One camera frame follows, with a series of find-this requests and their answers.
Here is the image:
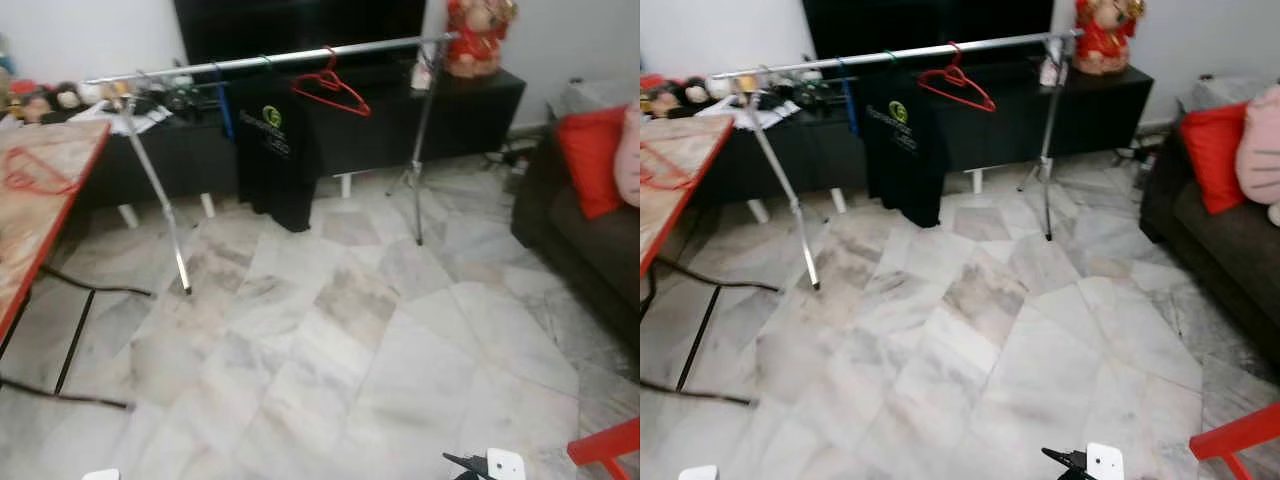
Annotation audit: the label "red plastic hanger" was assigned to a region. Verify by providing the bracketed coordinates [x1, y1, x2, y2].
[0, 145, 81, 196]
[290, 45, 373, 118]
[917, 42, 998, 113]
[640, 140, 701, 193]

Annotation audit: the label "blue hanger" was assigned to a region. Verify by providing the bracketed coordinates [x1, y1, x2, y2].
[212, 62, 236, 141]
[838, 58, 861, 136]

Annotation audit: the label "dark brown sofa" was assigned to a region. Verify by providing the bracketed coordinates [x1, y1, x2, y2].
[1140, 120, 1280, 371]
[510, 125, 641, 351]

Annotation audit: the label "marble folding table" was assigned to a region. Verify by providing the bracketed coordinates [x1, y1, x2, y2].
[640, 113, 766, 406]
[0, 120, 156, 411]

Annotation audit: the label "pink cat pillow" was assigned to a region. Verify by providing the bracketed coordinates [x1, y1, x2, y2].
[614, 105, 641, 209]
[1235, 85, 1280, 226]

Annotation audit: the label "red cushion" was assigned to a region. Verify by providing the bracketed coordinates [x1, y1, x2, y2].
[1180, 100, 1251, 216]
[555, 105, 631, 221]

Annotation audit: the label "white papers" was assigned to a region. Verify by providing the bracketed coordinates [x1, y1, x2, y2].
[700, 97, 801, 131]
[70, 100, 171, 136]

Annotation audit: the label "black TV cabinet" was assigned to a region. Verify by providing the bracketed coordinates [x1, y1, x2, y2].
[690, 65, 1156, 206]
[60, 68, 528, 211]

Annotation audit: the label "red Buddha figurine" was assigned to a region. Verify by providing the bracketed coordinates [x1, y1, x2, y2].
[443, 0, 519, 79]
[1073, 0, 1148, 76]

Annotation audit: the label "black printed T-shirt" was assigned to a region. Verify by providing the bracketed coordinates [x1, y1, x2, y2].
[232, 72, 323, 233]
[860, 68, 951, 229]

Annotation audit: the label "black television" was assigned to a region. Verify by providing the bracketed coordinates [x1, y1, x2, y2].
[800, 0, 1056, 61]
[172, 0, 429, 66]

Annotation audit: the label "silver clothes rack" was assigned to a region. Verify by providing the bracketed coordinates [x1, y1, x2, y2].
[710, 27, 1086, 291]
[82, 30, 461, 296]

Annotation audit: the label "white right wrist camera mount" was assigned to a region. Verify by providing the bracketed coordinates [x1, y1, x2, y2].
[485, 448, 528, 480]
[1085, 442, 1126, 480]

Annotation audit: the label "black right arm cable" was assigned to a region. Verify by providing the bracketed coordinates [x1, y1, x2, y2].
[1040, 447, 1091, 480]
[443, 452, 491, 480]

